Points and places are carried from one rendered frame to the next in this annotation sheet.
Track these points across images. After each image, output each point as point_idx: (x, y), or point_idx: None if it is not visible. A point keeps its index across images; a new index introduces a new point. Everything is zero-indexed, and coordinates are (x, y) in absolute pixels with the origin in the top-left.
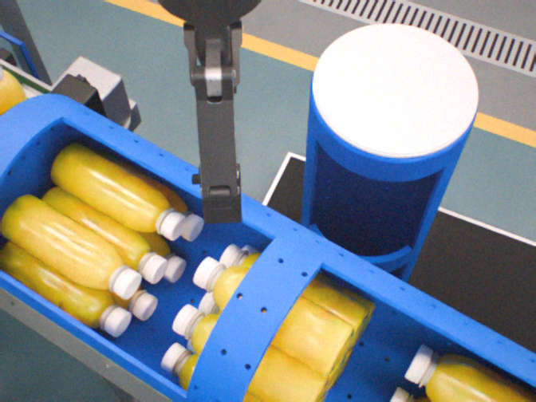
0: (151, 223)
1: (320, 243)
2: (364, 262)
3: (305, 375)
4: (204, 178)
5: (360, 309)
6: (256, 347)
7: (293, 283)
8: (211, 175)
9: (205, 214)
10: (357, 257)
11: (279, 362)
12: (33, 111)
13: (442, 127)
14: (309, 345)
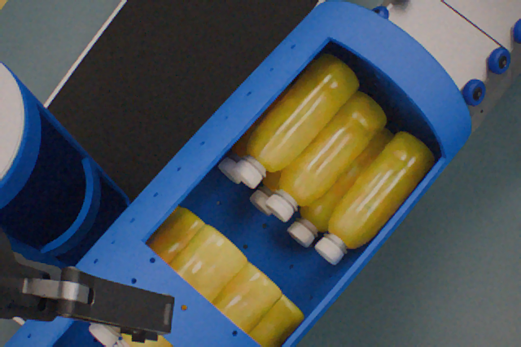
0: None
1: (116, 239)
2: (142, 199)
3: (242, 280)
4: (154, 327)
5: (185, 215)
6: (218, 321)
7: (161, 272)
8: (153, 318)
9: (152, 338)
10: (133, 204)
11: (225, 303)
12: None
13: (0, 92)
14: (220, 270)
